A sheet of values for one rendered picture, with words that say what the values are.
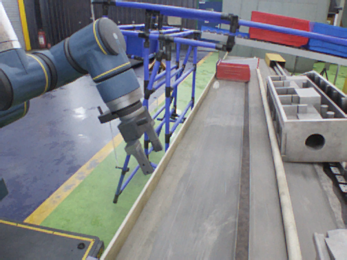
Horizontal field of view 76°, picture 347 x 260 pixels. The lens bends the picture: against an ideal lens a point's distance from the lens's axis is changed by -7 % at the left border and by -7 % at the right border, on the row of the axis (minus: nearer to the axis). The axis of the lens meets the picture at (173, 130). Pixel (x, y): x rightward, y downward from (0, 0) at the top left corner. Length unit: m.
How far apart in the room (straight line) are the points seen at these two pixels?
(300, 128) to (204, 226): 0.58
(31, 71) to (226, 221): 0.68
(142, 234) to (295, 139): 0.73
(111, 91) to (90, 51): 0.11
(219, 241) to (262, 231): 0.14
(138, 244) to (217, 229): 0.24
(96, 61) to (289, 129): 0.81
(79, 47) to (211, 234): 0.62
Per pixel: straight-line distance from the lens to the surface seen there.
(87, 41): 0.62
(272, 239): 0.79
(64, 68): 0.68
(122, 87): 0.61
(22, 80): 0.59
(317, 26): 1.38
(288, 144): 1.12
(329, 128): 1.12
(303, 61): 7.73
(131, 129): 0.61
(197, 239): 0.74
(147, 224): 0.77
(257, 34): 1.34
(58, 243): 1.33
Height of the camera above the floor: 1.32
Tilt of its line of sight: 26 degrees down
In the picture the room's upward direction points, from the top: 1 degrees clockwise
